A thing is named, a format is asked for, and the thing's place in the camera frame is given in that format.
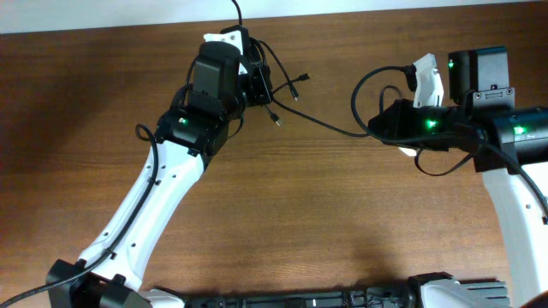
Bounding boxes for black cable bundle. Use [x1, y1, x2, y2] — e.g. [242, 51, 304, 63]
[250, 37, 372, 139]

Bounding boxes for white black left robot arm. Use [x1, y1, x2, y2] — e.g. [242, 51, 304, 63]
[46, 38, 272, 307]

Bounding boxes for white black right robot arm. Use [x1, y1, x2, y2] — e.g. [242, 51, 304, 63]
[362, 46, 547, 307]

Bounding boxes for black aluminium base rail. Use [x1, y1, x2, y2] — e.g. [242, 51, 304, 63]
[136, 272, 510, 308]

